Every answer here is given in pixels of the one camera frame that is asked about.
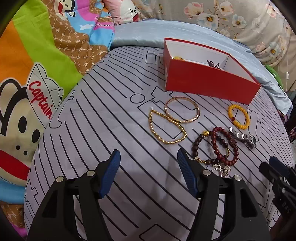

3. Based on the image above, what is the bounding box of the light blue quilt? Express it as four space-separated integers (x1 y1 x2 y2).
111 19 292 114

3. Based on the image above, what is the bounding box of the silver metal wristwatch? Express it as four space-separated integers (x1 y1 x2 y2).
229 127 257 149

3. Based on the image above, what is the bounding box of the rose gold bangle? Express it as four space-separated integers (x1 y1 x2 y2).
164 96 201 124

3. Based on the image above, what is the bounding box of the pink cartoon pillow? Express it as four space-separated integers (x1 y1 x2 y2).
103 0 139 25

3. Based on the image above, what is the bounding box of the colourful monkey cartoon blanket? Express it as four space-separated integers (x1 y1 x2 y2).
1 1 114 240

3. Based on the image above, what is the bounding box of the dark red bead bracelet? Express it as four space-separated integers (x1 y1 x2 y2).
209 126 239 167

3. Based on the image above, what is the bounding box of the grey floral blanket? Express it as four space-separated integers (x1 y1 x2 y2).
133 0 295 67

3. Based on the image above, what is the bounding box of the yellow round bead bracelet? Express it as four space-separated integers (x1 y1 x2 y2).
227 103 251 130

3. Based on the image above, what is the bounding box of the green plastic object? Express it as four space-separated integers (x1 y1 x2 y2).
265 65 283 88

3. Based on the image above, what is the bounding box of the white cable with switch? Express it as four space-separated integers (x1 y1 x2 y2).
283 46 291 91

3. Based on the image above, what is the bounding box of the gold small bead bracelet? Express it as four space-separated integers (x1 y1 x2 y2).
148 109 188 145

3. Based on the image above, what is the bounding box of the grey striped bed sheet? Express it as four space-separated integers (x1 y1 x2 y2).
23 46 293 240

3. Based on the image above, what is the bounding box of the dark brown bead bracelet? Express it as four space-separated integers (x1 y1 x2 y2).
191 130 232 178

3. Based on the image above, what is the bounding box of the red cardboard box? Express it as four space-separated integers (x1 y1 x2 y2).
163 38 261 104

